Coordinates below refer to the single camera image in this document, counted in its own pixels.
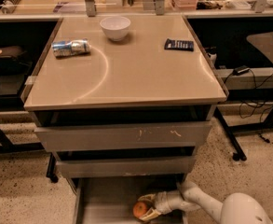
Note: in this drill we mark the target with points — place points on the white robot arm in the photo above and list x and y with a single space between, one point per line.
237 208

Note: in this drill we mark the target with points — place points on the black table leg frame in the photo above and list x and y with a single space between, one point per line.
238 155

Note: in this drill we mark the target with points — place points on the top grey drawer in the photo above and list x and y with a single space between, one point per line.
123 136

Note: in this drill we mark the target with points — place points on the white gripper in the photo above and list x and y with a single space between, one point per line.
162 202

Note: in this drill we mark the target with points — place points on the bottom open grey drawer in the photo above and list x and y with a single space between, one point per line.
110 200

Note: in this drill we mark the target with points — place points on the middle grey drawer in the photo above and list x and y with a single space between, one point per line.
126 167

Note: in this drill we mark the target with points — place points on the grey drawer cabinet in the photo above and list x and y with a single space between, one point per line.
131 81

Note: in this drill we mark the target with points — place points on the orange fruit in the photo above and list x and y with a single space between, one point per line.
139 209

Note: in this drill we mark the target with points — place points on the black power adapter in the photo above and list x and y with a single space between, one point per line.
240 70

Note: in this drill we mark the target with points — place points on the white ceramic bowl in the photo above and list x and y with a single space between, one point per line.
115 28

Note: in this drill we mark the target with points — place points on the crushed blue silver can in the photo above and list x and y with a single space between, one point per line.
70 48

